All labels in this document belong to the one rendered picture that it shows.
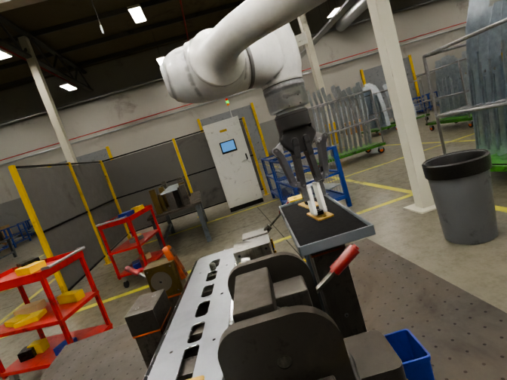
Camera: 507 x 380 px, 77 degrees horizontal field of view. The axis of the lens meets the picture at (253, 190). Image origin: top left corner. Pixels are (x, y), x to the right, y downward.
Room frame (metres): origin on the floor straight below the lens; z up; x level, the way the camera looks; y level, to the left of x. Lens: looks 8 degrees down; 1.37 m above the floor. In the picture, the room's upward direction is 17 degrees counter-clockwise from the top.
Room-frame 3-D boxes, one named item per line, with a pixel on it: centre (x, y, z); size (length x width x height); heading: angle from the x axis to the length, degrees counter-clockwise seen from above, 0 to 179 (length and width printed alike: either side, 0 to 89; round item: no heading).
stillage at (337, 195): (5.18, -0.88, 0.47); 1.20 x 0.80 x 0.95; 7
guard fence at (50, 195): (5.87, 3.05, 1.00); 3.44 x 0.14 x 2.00; 5
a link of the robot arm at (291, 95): (0.71, -0.13, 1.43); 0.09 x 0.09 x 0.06
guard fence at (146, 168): (7.72, 1.46, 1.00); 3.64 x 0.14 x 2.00; 95
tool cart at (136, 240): (4.40, 1.81, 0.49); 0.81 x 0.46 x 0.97; 173
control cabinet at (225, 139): (7.26, 0.26, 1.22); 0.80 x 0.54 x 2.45; 95
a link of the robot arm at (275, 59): (0.70, -0.12, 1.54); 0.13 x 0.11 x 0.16; 108
